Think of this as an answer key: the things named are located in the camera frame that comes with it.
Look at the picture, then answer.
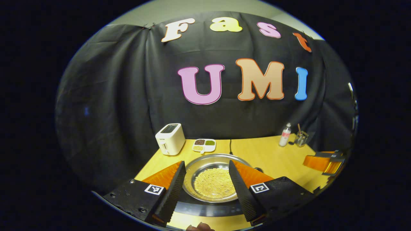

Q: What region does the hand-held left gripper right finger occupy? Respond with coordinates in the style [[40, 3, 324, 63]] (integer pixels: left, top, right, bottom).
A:
[[229, 160, 317, 227]]

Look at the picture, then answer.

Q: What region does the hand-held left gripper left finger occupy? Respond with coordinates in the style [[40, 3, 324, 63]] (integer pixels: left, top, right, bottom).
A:
[[103, 160, 187, 227]]

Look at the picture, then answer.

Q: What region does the pile of yellow beans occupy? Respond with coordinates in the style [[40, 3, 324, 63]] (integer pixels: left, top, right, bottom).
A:
[[193, 168, 237, 199]]

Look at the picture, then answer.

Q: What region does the steel pot with black handles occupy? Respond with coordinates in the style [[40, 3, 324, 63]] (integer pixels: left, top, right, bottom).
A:
[[182, 153, 264, 203]]

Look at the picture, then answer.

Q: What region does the black induction cooktop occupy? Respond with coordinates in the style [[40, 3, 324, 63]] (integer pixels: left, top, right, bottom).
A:
[[175, 192, 254, 217]]

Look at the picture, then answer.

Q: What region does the clear bottle with pink label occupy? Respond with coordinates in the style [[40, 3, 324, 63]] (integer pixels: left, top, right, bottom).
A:
[[279, 123, 292, 147]]

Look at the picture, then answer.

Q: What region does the white toaster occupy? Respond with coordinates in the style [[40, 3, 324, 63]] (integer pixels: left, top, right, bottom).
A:
[[155, 123, 186, 156]]

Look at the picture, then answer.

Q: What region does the white divided dish of beans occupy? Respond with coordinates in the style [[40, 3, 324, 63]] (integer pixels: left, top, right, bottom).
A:
[[192, 139, 216, 153]]

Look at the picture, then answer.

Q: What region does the dark stand with light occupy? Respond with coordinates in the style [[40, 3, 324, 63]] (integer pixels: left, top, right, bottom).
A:
[[348, 82, 358, 129]]

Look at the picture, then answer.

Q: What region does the wire utensil holder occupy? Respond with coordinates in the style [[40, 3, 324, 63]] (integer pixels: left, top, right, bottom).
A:
[[294, 131, 309, 147]]

